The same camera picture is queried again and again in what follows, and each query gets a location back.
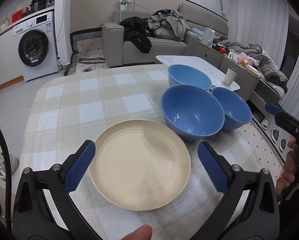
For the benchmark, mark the small blue bowl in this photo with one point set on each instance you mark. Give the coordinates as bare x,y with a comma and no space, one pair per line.
236,111

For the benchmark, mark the white kitchen cabinet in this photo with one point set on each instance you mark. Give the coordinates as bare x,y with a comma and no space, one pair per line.
10,66

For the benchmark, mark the plastic water bottle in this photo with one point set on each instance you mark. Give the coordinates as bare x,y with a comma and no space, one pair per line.
60,65

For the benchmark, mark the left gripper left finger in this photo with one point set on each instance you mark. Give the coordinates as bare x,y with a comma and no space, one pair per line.
43,208

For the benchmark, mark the wall power socket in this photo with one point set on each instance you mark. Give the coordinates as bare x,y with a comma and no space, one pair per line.
124,4

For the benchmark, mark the cream tumbler cup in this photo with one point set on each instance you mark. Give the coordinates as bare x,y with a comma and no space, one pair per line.
230,76

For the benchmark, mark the dotted floor rug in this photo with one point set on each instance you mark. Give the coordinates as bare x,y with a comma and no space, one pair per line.
87,54

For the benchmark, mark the white marble coffee table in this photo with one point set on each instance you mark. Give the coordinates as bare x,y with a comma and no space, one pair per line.
214,74

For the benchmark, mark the large blue bowl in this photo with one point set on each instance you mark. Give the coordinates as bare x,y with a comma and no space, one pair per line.
191,112

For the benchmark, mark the yellowish cream plate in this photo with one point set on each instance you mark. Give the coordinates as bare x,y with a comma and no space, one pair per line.
140,165

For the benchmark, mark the red box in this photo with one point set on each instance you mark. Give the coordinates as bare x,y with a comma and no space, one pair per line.
16,16

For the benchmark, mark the white washing machine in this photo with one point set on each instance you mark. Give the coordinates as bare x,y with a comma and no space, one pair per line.
36,46

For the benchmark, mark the grey sofa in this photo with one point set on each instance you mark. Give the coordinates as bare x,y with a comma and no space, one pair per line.
118,52

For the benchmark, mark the person's left hand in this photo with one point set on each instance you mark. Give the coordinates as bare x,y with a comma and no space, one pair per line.
142,233

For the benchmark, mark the black rice cooker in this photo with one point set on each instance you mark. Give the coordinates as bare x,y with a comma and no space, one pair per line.
37,5

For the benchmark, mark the grey clothes pile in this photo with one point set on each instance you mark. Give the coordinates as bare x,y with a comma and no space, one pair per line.
168,24

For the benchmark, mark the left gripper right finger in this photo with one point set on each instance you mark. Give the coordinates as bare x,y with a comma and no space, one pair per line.
249,207

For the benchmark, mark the person's right hand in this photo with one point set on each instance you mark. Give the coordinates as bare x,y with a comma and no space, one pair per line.
288,174

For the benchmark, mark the black jacket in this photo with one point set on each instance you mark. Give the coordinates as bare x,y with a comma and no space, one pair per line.
135,32

